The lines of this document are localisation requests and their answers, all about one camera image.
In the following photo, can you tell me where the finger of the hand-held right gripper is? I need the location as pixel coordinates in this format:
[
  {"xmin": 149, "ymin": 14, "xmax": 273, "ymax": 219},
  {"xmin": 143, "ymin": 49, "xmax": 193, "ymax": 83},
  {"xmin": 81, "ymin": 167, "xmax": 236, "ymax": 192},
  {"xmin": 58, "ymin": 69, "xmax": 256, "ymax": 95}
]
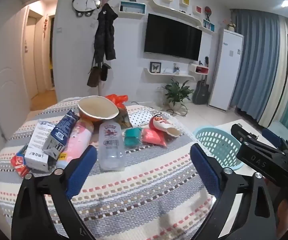
[
  {"xmin": 231, "ymin": 124, "xmax": 288, "ymax": 188},
  {"xmin": 261, "ymin": 127, "xmax": 288, "ymax": 155}
]

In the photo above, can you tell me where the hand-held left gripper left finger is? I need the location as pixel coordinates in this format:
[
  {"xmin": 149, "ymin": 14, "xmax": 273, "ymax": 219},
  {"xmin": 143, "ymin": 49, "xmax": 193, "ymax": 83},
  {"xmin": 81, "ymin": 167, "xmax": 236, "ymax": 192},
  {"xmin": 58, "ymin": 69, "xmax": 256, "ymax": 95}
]
[{"xmin": 11, "ymin": 144, "xmax": 103, "ymax": 240}]

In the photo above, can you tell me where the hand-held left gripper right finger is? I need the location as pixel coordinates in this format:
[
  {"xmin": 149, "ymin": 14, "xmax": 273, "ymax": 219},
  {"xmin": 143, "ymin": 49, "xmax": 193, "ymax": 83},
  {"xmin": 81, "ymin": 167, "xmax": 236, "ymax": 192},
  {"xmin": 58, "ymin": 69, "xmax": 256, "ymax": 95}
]
[{"xmin": 189, "ymin": 143, "xmax": 278, "ymax": 240}]

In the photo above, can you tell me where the light blue plastic basket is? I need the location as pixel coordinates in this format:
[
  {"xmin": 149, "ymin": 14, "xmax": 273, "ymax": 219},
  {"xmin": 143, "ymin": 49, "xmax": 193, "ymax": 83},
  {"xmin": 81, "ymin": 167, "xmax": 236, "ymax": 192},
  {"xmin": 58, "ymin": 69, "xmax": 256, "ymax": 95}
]
[{"xmin": 192, "ymin": 127, "xmax": 244, "ymax": 172}]

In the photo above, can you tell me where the white cardboard box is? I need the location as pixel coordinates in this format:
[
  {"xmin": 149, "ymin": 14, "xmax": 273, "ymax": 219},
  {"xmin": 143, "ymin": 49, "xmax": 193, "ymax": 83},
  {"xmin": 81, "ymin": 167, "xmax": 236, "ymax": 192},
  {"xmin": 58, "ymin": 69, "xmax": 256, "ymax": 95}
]
[{"xmin": 24, "ymin": 120, "xmax": 57, "ymax": 173}]

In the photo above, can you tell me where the brown snack bag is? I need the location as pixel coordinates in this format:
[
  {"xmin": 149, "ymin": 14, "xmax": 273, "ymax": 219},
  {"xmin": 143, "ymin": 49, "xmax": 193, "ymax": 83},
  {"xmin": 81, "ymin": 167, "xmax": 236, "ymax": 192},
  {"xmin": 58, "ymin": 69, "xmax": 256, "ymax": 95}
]
[{"xmin": 116, "ymin": 106, "xmax": 133, "ymax": 128}]

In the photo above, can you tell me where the orange plastic bag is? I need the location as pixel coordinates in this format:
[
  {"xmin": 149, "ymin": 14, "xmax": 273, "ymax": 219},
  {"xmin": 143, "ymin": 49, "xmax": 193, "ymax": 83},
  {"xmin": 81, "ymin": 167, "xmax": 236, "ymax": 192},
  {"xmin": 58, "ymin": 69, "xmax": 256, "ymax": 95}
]
[{"xmin": 105, "ymin": 94, "xmax": 129, "ymax": 110}]

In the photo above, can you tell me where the person's right hand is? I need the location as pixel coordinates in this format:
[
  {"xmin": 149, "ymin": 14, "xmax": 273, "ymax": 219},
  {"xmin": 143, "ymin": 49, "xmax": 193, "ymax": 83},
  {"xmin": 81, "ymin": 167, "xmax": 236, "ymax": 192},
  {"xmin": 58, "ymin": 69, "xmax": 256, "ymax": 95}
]
[{"xmin": 277, "ymin": 199, "xmax": 288, "ymax": 240}]

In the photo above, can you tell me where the pink plastic bottle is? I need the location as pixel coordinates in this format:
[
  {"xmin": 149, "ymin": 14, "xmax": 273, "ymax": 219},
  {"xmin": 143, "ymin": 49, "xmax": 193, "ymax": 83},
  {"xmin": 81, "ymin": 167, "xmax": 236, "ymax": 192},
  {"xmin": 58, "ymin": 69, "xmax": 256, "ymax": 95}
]
[{"xmin": 56, "ymin": 120, "xmax": 94, "ymax": 169}]

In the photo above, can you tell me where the clear plastic bottle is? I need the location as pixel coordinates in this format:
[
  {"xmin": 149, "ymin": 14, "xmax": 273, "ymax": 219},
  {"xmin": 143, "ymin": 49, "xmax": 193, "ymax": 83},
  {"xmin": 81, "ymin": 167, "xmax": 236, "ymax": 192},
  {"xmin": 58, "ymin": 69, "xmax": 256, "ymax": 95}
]
[{"xmin": 98, "ymin": 122, "xmax": 126, "ymax": 172}]

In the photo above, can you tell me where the blue milk carton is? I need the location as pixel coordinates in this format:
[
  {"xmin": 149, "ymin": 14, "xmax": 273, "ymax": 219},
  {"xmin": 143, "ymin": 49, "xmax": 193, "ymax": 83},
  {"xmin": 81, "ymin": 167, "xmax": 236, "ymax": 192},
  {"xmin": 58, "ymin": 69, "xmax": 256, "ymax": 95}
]
[{"xmin": 43, "ymin": 109, "xmax": 81, "ymax": 159}]

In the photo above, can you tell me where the white lace cover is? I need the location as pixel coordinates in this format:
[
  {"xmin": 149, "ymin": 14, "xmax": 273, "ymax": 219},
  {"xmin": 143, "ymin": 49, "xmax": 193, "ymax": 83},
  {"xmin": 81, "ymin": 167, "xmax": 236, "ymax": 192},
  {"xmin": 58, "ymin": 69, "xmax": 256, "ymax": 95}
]
[{"xmin": 134, "ymin": 105, "xmax": 194, "ymax": 140}]

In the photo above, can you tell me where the teal packet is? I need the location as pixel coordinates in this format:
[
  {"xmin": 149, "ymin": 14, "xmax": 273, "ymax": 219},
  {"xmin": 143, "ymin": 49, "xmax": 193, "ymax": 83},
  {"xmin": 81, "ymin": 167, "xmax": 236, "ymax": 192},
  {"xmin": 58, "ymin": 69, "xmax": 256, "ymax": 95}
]
[{"xmin": 124, "ymin": 127, "xmax": 143, "ymax": 147}]

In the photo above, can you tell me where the striped woven blanket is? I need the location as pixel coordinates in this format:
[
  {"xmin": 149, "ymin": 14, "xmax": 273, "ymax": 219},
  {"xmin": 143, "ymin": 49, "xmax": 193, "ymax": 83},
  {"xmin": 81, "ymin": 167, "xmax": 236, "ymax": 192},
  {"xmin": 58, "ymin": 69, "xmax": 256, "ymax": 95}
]
[{"xmin": 0, "ymin": 97, "xmax": 217, "ymax": 240}]

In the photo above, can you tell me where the pink packet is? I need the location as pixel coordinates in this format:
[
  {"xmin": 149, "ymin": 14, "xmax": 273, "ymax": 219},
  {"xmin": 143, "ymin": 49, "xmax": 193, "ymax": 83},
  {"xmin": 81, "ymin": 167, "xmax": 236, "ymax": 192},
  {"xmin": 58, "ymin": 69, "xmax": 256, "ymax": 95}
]
[{"xmin": 141, "ymin": 128, "xmax": 168, "ymax": 147}]

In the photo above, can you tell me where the red white paper cup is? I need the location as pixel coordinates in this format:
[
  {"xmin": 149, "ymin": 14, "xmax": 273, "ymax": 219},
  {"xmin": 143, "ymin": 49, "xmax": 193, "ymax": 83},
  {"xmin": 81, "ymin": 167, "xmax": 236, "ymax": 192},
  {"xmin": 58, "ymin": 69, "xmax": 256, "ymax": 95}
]
[{"xmin": 149, "ymin": 114, "xmax": 182, "ymax": 138}]

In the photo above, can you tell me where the paper noodle bowl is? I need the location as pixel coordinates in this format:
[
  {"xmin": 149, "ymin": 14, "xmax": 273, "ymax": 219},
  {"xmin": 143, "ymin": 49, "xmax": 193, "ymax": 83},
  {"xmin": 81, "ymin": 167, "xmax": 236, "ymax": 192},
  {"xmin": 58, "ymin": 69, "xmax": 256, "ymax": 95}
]
[{"xmin": 78, "ymin": 96, "xmax": 119, "ymax": 123}]

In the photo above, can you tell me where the red snack packet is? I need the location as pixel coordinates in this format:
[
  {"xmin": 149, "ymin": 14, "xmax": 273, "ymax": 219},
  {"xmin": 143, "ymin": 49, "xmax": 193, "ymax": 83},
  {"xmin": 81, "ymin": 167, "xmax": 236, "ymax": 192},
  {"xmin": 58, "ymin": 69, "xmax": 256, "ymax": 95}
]
[{"xmin": 10, "ymin": 145, "xmax": 32, "ymax": 178}]

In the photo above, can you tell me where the blue cream striped curtain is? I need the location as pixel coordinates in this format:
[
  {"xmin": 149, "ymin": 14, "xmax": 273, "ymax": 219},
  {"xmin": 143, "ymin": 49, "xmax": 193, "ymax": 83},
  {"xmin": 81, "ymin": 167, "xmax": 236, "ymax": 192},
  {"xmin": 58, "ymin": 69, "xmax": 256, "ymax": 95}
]
[{"xmin": 230, "ymin": 9, "xmax": 288, "ymax": 130}]

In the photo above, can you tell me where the polka dot pillow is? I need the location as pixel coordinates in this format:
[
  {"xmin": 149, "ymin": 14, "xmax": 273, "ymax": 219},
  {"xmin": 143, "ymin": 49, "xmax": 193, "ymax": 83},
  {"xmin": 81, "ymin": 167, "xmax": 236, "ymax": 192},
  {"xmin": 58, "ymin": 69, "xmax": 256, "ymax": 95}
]
[{"xmin": 129, "ymin": 110, "xmax": 157, "ymax": 128}]

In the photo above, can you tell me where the black guitar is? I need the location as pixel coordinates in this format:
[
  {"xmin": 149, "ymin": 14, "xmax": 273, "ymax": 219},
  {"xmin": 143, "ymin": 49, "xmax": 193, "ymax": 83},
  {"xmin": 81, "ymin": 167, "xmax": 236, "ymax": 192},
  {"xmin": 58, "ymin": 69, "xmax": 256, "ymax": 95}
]
[{"xmin": 192, "ymin": 75, "xmax": 210, "ymax": 105}]

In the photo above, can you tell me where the pink coat rack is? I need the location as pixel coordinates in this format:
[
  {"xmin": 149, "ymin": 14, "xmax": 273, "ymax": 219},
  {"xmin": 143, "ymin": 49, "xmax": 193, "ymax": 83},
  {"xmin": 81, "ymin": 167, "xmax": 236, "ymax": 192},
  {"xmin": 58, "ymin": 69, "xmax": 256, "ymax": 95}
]
[{"xmin": 88, "ymin": 0, "xmax": 124, "ymax": 98}]

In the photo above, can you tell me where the white refrigerator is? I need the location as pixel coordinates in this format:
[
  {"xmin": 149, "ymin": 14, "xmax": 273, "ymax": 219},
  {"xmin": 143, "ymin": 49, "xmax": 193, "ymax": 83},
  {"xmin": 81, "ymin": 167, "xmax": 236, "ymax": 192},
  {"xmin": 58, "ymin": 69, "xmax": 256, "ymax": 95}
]
[{"xmin": 209, "ymin": 29, "xmax": 244, "ymax": 110}]

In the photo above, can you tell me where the green potted plant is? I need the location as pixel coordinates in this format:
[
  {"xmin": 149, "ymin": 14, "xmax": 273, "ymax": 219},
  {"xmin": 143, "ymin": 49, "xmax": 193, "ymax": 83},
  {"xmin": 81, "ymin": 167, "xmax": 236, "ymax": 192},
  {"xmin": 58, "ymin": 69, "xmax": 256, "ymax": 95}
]
[{"xmin": 159, "ymin": 79, "xmax": 194, "ymax": 110}]

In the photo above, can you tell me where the brown hanging bag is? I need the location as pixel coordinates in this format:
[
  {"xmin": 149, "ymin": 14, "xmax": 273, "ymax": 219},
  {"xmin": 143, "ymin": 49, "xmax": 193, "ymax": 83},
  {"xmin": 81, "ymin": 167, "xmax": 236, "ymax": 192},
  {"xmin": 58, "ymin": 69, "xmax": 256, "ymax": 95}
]
[{"xmin": 87, "ymin": 66, "xmax": 101, "ymax": 88}]

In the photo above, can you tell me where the black hanging bag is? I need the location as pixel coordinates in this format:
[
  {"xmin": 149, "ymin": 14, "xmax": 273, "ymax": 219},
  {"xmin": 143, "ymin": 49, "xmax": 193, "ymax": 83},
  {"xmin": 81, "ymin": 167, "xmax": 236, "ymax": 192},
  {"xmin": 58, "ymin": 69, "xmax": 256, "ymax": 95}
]
[{"xmin": 100, "ymin": 64, "xmax": 111, "ymax": 82}]

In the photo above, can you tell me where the pink white cubby shelf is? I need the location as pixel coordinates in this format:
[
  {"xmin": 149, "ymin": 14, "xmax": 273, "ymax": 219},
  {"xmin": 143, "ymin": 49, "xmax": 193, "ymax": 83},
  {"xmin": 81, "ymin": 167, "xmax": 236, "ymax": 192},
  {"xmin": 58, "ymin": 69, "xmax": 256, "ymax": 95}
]
[{"xmin": 188, "ymin": 63, "xmax": 208, "ymax": 75}]

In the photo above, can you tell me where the short wavy white shelf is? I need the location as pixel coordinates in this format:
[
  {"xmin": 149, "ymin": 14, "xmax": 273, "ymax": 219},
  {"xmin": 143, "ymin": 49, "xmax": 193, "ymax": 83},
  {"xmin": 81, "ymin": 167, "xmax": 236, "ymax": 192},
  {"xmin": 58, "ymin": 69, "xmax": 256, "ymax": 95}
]
[{"xmin": 144, "ymin": 67, "xmax": 195, "ymax": 81}]

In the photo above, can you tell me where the white door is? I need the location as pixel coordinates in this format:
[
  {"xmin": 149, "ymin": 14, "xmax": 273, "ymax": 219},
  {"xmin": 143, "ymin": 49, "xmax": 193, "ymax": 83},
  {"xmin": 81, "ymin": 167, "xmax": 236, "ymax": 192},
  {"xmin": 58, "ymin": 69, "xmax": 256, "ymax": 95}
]
[{"xmin": 0, "ymin": 62, "xmax": 31, "ymax": 140}]

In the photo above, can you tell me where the black coat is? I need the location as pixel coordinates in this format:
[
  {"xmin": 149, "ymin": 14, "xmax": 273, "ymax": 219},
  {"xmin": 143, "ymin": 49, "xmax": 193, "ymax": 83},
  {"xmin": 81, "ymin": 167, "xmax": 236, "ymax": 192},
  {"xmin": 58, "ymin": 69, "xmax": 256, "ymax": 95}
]
[{"xmin": 94, "ymin": 4, "xmax": 118, "ymax": 64}]

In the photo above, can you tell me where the black television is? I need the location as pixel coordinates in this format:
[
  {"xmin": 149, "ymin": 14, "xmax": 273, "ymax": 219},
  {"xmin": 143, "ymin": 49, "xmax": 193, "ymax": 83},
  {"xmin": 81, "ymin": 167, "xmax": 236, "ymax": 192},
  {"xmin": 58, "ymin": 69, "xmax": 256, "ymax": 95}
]
[{"xmin": 144, "ymin": 13, "xmax": 202, "ymax": 61}]

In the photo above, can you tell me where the long wavy white shelf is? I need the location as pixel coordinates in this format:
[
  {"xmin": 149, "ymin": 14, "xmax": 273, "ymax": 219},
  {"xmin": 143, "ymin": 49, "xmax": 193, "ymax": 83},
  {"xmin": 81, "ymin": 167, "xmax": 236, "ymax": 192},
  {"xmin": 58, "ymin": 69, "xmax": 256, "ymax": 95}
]
[{"xmin": 149, "ymin": 0, "xmax": 214, "ymax": 34}]

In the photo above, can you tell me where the teal lined box shelf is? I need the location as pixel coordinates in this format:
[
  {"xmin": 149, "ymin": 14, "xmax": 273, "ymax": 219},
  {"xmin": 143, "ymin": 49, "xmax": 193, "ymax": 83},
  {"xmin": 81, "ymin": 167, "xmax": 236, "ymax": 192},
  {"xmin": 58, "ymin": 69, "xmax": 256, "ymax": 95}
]
[{"xmin": 119, "ymin": 1, "xmax": 147, "ymax": 15}]

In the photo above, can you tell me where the panda wall mirror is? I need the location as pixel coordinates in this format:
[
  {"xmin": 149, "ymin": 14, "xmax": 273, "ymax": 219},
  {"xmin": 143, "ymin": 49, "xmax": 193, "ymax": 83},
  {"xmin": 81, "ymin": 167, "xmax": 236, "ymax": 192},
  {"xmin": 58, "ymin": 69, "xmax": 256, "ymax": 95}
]
[{"xmin": 73, "ymin": 0, "xmax": 102, "ymax": 18}]

